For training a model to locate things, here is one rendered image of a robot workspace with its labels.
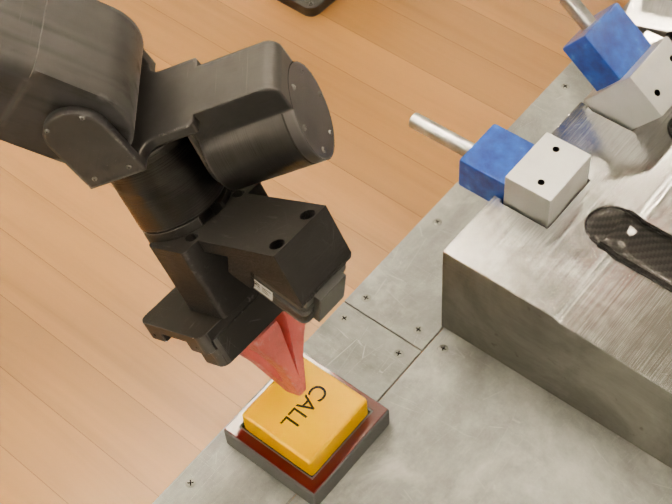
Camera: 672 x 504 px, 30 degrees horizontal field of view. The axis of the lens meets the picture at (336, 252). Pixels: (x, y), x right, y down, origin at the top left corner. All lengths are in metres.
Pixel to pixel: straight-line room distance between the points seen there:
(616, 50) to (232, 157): 0.33
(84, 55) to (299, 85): 0.12
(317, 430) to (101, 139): 0.27
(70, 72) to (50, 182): 0.40
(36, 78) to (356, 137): 0.43
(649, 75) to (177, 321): 0.37
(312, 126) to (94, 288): 0.33
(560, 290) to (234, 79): 0.27
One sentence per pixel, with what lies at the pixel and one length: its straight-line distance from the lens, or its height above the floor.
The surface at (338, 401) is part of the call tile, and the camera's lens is 0.83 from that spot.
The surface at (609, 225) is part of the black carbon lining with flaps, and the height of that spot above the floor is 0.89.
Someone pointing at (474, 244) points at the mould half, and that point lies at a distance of 0.84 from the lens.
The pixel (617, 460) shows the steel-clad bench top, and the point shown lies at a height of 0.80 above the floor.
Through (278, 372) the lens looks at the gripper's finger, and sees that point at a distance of 0.79.
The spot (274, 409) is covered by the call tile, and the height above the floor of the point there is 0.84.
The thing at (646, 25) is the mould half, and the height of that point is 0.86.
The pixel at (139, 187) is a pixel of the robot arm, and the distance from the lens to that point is 0.71.
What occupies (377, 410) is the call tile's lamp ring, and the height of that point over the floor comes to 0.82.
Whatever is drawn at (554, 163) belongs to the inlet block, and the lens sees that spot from 0.85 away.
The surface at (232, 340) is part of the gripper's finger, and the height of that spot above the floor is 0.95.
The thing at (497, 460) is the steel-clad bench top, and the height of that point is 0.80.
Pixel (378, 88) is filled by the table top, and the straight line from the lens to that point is 1.06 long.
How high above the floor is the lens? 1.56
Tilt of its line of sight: 53 degrees down
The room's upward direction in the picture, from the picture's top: 5 degrees counter-clockwise
